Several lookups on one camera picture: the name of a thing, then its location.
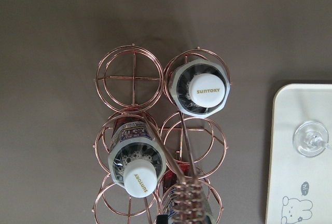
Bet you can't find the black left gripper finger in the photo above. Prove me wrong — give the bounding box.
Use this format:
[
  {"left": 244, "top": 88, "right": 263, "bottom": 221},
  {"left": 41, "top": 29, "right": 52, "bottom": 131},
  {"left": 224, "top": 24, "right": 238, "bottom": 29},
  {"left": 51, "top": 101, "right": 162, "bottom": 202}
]
[{"left": 156, "top": 214, "right": 169, "bottom": 224}]

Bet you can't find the copper wire bottle basket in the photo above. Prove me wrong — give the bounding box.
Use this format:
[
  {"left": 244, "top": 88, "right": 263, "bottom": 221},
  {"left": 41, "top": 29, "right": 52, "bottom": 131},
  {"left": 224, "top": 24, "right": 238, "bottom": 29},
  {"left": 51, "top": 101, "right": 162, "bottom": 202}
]
[{"left": 92, "top": 45, "right": 231, "bottom": 223}]

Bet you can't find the tea bottle white cap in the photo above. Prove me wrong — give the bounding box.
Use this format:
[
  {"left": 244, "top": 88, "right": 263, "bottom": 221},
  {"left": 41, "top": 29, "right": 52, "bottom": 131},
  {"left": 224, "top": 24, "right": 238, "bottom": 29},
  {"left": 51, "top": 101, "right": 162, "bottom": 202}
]
[
  {"left": 168, "top": 59, "right": 231, "bottom": 118},
  {"left": 108, "top": 121, "right": 166, "bottom": 198},
  {"left": 160, "top": 164, "right": 223, "bottom": 223}
]

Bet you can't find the cream rabbit tray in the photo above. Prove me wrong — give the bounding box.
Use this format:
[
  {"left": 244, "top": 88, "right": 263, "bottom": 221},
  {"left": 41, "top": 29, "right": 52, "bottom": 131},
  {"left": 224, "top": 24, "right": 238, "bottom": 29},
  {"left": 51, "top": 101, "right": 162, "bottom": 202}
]
[{"left": 265, "top": 83, "right": 331, "bottom": 223}]

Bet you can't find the clear wine glass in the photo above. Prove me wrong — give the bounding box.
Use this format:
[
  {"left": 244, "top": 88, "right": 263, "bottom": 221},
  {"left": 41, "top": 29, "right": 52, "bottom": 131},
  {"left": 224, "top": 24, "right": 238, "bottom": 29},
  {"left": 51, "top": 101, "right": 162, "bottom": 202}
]
[{"left": 293, "top": 121, "right": 331, "bottom": 158}]

